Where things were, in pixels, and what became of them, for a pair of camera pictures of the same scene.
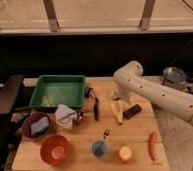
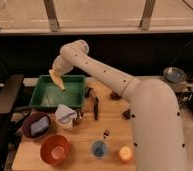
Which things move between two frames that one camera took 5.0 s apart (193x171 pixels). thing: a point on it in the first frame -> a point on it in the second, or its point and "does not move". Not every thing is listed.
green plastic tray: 55,89 does not move
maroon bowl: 37,125 does not move
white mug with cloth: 64,117 does not move
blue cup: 98,149 does not move
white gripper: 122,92 -> 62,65
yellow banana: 116,108 -> 56,77
